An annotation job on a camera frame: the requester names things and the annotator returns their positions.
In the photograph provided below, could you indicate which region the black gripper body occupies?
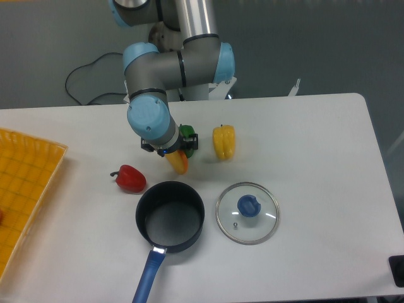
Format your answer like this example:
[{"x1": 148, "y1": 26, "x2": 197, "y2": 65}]
[{"x1": 140, "y1": 134, "x2": 182, "y2": 157}]

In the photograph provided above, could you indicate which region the orange toy bread slice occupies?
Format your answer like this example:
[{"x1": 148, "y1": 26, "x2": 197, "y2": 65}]
[{"x1": 165, "y1": 150, "x2": 188, "y2": 175}]

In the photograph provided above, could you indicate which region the glass lid with blue knob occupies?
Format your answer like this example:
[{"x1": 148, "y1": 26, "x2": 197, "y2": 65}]
[{"x1": 215, "y1": 182, "x2": 280, "y2": 246}]

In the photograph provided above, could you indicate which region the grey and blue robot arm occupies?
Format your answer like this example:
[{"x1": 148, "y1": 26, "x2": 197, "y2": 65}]
[{"x1": 109, "y1": 1, "x2": 235, "y2": 157}]

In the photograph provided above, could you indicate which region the green toy bell pepper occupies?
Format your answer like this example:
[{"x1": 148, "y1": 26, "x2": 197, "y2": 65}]
[{"x1": 179, "y1": 124, "x2": 199, "y2": 158}]

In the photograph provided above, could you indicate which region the yellow toy bell pepper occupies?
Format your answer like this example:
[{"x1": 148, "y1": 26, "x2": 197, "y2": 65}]
[{"x1": 212, "y1": 125, "x2": 235, "y2": 160}]

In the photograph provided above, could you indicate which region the red toy bell pepper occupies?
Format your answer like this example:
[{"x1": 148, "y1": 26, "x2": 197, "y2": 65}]
[{"x1": 110, "y1": 165, "x2": 146, "y2": 193}]

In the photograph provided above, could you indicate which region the yellow plastic basket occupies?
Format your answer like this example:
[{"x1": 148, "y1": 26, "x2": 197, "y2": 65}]
[{"x1": 1, "y1": 128, "x2": 68, "y2": 278}]

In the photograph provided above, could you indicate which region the black object at table edge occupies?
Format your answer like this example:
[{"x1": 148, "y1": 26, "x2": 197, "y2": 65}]
[{"x1": 388, "y1": 255, "x2": 404, "y2": 288}]

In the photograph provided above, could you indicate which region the black saucepan with blue handle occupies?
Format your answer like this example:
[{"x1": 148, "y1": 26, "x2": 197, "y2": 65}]
[{"x1": 133, "y1": 181, "x2": 205, "y2": 302}]

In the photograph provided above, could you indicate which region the white left table bracket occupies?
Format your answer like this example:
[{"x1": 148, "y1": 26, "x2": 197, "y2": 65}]
[{"x1": 123, "y1": 80, "x2": 131, "y2": 104}]

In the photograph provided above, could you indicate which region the white table bracket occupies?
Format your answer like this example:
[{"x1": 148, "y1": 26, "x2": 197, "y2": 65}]
[
  {"x1": 288, "y1": 78, "x2": 301, "y2": 97},
  {"x1": 123, "y1": 80, "x2": 131, "y2": 104}
]

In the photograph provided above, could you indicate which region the white right table bracket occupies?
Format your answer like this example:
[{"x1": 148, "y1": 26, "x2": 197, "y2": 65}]
[{"x1": 288, "y1": 78, "x2": 301, "y2": 97}]

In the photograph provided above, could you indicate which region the black cable on floor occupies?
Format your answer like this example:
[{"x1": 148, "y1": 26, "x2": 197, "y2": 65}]
[{"x1": 64, "y1": 52, "x2": 130, "y2": 106}]

